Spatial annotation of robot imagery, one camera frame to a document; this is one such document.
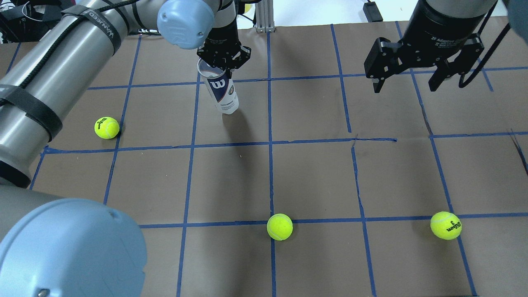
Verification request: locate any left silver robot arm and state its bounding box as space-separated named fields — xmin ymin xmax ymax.
xmin=1 ymin=0 xmax=251 ymax=297

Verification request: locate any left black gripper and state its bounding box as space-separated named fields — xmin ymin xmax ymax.
xmin=197 ymin=25 xmax=252 ymax=79

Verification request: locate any black power adapter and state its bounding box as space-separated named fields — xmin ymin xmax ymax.
xmin=363 ymin=0 xmax=384 ymax=23

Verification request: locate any aluminium frame post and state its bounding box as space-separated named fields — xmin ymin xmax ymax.
xmin=255 ymin=0 xmax=276 ymax=33

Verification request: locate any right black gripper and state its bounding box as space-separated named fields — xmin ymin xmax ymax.
xmin=364 ymin=35 xmax=484 ymax=94

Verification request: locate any near tennis ball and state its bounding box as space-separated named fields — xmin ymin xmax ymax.
xmin=94 ymin=117 xmax=120 ymax=139

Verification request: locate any clear tennis ball can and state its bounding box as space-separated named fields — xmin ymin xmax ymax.
xmin=197 ymin=58 xmax=239 ymax=115

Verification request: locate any tennis ball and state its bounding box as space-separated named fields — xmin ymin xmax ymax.
xmin=430 ymin=211 xmax=462 ymax=240
xmin=266 ymin=214 xmax=293 ymax=241
xmin=94 ymin=117 xmax=120 ymax=139

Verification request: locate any far tennis ball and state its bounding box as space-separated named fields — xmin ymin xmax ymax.
xmin=430 ymin=211 xmax=462 ymax=240

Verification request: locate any centre tennis ball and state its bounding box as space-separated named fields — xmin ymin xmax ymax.
xmin=266 ymin=214 xmax=293 ymax=241

